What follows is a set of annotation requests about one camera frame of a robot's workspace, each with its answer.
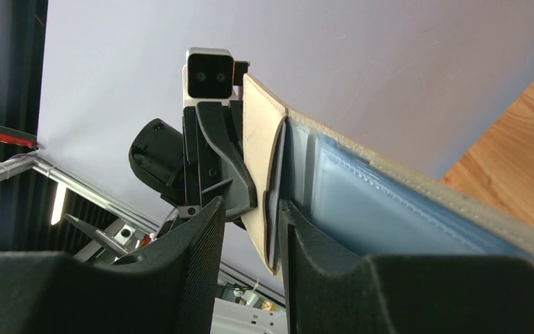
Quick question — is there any aluminium frame rail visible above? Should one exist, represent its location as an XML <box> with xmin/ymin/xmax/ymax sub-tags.
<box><xmin>0</xmin><ymin>154</ymin><xmax>284</xmax><ymax>307</ymax></box>

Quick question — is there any beige card holder wallet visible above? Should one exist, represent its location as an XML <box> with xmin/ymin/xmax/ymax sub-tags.
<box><xmin>242</xmin><ymin>74</ymin><xmax>534</xmax><ymax>276</ymax></box>

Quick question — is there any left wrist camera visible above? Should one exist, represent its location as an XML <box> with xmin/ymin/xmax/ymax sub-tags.
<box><xmin>182</xmin><ymin>47</ymin><xmax>250</xmax><ymax>107</ymax></box>

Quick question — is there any red handled clamp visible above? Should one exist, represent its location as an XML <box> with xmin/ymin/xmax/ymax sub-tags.
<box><xmin>0</xmin><ymin>126</ymin><xmax>38</xmax><ymax>150</ymax></box>

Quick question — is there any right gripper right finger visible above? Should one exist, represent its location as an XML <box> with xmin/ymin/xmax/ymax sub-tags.
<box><xmin>279</xmin><ymin>200</ymin><xmax>534</xmax><ymax>333</ymax></box>

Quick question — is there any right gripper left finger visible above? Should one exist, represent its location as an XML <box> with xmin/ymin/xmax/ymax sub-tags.
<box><xmin>0</xmin><ymin>197</ymin><xmax>225</xmax><ymax>333</ymax></box>

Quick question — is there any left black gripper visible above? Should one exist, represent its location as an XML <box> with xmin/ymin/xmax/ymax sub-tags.
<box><xmin>129</xmin><ymin>100</ymin><xmax>257</xmax><ymax>221</ymax></box>

